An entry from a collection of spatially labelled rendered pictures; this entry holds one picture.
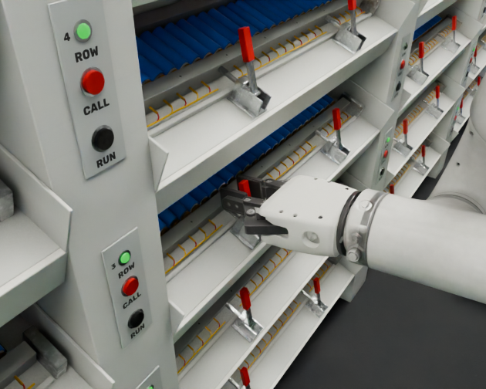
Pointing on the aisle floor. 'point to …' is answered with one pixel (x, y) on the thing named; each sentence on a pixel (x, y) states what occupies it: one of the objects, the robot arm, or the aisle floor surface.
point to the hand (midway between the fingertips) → (242, 194)
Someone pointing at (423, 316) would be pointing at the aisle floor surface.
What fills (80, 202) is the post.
